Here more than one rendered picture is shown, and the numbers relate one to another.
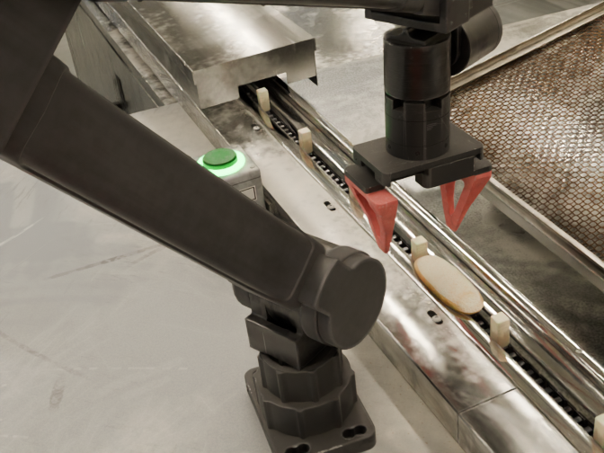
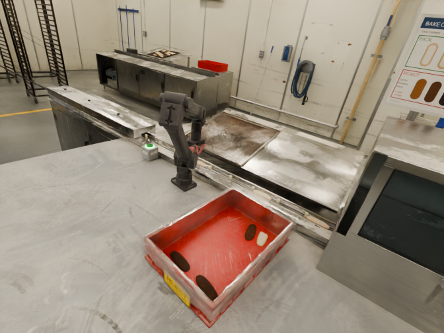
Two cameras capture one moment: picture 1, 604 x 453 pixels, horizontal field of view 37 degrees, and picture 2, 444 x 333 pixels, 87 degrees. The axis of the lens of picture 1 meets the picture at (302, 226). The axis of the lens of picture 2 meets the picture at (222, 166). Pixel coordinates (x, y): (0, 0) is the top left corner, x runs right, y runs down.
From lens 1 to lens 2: 60 cm
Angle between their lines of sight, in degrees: 32
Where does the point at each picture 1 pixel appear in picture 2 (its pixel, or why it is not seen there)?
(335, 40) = not seen: hidden behind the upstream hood
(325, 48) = not seen: hidden behind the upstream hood
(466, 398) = (210, 176)
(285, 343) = (185, 168)
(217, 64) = (138, 129)
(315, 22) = not seen: hidden behind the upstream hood
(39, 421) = (133, 191)
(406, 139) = (195, 137)
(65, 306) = (124, 174)
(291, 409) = (185, 180)
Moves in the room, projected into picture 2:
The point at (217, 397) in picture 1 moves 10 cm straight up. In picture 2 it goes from (166, 184) to (166, 166)
